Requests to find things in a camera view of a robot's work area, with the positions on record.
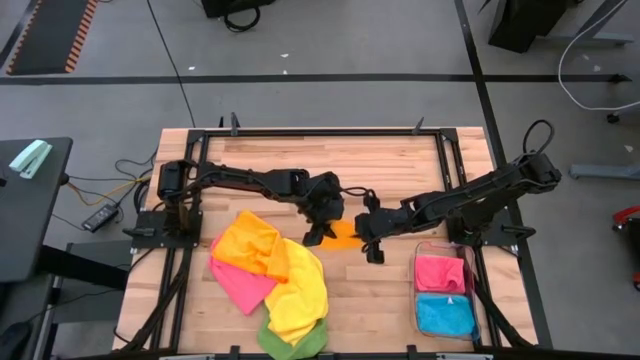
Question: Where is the orange microfiber towel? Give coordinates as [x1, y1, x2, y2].
[318, 219, 364, 252]
[212, 209, 292, 284]

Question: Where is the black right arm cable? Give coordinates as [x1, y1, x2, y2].
[521, 118, 556, 157]

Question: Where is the yellow cable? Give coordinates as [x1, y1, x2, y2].
[67, 174, 153, 208]

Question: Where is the grey desk foot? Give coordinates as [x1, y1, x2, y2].
[569, 163, 640, 181]

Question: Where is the mint green stapler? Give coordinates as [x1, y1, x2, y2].
[8, 139, 54, 180]

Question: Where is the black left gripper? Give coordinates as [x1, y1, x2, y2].
[298, 171, 347, 248]

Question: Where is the black coiled cable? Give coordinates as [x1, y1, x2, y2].
[222, 5, 262, 34]

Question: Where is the clear plastic bin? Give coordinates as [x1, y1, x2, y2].
[408, 240, 484, 344]

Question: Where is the blue microfiber towel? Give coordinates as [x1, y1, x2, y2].
[415, 293, 477, 338]

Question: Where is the pink microfiber towel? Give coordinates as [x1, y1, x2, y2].
[208, 234, 279, 317]
[414, 254, 467, 295]

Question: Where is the black equipment base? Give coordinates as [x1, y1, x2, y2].
[201, 0, 277, 20]

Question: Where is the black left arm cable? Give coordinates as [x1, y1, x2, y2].
[339, 185, 375, 199]

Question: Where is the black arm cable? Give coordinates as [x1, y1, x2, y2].
[339, 185, 375, 199]
[521, 118, 556, 157]

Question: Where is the green microfiber towel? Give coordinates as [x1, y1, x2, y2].
[257, 312, 329, 360]

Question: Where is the black cabinet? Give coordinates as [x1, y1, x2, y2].
[488, 0, 569, 55]

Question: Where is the white floor cable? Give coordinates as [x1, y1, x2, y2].
[557, 0, 640, 113]

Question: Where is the yellow microfiber towel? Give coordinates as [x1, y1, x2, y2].
[264, 238, 330, 348]

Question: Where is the grey desk frame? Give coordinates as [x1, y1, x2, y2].
[544, 0, 636, 49]

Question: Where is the black desk foot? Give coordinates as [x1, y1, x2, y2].
[37, 243, 134, 292]

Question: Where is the black orange-striped floor mat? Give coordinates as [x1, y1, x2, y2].
[6, 0, 99, 77]

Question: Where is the black side desk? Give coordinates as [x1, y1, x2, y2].
[0, 137, 74, 284]

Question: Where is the long black floor cable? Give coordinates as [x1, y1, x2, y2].
[145, 0, 197, 129]

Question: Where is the thin black cable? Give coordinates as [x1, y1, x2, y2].
[67, 173, 151, 184]

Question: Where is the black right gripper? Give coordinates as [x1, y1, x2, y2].
[353, 189, 407, 266]

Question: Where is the red cart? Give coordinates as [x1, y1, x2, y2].
[613, 203, 640, 293]

